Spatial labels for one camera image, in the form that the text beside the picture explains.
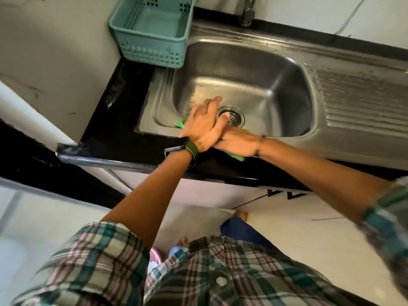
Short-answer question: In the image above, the person's right hand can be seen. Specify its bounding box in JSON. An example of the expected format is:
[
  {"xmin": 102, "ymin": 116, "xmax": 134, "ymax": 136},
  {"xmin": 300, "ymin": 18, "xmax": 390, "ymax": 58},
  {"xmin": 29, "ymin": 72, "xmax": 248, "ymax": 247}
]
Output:
[{"xmin": 212, "ymin": 125, "xmax": 265, "ymax": 158}]

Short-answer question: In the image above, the person's left hand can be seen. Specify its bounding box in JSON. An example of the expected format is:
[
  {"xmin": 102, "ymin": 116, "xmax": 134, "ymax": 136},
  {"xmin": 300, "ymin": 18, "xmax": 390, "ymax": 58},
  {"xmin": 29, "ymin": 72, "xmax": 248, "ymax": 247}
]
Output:
[{"xmin": 178, "ymin": 96, "xmax": 230, "ymax": 153}]

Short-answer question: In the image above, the green cleaning cloth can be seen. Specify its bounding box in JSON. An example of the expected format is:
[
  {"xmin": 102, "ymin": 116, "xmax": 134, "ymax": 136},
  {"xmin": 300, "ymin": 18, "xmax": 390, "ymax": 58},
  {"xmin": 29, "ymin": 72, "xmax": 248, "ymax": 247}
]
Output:
[{"xmin": 173, "ymin": 117, "xmax": 247, "ymax": 162}]

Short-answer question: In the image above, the metal sink strainer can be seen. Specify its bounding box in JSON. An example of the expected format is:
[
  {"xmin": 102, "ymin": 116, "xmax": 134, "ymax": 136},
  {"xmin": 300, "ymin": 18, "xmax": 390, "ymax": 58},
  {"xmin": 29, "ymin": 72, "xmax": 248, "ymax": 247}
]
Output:
[{"xmin": 218, "ymin": 108, "xmax": 244, "ymax": 127}]

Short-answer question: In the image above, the person's right forearm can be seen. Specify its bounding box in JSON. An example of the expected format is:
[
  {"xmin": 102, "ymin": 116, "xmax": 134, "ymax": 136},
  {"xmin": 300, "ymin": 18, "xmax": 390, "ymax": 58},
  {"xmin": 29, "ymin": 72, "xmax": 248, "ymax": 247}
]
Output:
[{"xmin": 258, "ymin": 136, "xmax": 394, "ymax": 224}]

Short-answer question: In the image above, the person's left forearm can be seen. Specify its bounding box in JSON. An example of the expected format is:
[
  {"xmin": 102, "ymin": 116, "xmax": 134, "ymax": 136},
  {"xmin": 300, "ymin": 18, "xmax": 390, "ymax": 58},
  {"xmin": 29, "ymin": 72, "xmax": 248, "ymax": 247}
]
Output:
[{"xmin": 100, "ymin": 149, "xmax": 195, "ymax": 252}]

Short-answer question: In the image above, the metal sink drain flange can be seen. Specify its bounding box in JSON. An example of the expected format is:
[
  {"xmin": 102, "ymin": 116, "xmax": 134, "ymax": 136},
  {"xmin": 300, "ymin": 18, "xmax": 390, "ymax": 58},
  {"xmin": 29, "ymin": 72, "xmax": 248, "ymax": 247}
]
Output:
[{"xmin": 216, "ymin": 105, "xmax": 247, "ymax": 129}]

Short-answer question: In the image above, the stainless steel sink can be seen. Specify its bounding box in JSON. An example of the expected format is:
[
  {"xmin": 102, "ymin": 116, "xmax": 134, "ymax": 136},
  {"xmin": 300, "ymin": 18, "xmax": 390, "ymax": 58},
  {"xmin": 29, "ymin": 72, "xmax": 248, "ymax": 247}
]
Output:
[{"xmin": 135, "ymin": 20, "xmax": 408, "ymax": 171}]

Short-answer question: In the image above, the teal plastic basket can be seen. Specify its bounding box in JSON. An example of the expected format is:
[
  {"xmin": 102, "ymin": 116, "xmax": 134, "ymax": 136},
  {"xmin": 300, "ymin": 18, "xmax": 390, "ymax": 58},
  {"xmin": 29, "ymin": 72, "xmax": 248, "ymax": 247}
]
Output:
[{"xmin": 108, "ymin": 0, "xmax": 196, "ymax": 70}]

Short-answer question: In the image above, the chrome faucet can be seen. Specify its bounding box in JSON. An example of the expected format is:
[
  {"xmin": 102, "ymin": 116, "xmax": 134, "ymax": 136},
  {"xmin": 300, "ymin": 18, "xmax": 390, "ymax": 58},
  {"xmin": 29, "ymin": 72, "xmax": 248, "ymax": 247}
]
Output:
[{"xmin": 239, "ymin": 0, "xmax": 257, "ymax": 28}]

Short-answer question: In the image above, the plaid shirt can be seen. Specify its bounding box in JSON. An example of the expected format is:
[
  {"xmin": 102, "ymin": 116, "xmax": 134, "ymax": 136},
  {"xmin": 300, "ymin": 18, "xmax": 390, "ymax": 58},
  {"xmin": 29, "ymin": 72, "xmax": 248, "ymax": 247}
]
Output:
[{"xmin": 11, "ymin": 176, "xmax": 408, "ymax": 306}]

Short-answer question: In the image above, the black granite side slab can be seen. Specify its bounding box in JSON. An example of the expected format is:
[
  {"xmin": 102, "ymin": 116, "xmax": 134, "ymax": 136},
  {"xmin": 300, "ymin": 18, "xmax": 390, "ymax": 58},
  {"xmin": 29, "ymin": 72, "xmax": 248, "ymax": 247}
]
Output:
[{"xmin": 0, "ymin": 119, "xmax": 128, "ymax": 209}]

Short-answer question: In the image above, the white corner trim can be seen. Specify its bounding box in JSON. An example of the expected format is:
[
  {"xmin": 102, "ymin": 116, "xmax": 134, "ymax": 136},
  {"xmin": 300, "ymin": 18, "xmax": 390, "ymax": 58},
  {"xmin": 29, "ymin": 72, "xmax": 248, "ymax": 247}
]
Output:
[{"xmin": 0, "ymin": 80, "xmax": 134, "ymax": 196}]

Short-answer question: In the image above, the black bead bracelet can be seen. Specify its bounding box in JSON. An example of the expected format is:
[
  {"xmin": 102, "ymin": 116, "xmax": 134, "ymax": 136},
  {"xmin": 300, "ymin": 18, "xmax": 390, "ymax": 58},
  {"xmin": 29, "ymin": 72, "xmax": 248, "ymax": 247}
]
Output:
[{"xmin": 254, "ymin": 134, "xmax": 267, "ymax": 158}]

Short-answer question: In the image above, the green strap smartwatch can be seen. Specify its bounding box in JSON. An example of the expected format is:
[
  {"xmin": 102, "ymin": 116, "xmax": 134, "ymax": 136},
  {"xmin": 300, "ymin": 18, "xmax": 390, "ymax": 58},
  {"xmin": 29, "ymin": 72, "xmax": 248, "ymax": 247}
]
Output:
[{"xmin": 164, "ymin": 139, "xmax": 200, "ymax": 171}]

